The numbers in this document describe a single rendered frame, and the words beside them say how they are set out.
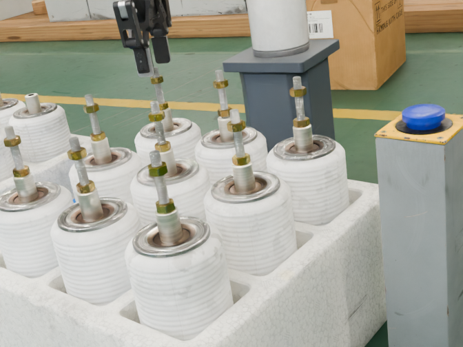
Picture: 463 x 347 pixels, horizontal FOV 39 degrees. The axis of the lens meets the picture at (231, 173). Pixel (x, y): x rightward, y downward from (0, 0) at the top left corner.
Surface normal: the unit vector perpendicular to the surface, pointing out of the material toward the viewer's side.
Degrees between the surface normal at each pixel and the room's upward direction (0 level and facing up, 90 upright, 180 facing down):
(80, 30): 90
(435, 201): 90
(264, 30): 90
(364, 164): 0
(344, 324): 90
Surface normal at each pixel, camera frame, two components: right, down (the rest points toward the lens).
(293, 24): 0.47, 0.28
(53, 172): 0.77, 0.14
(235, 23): -0.52, 0.40
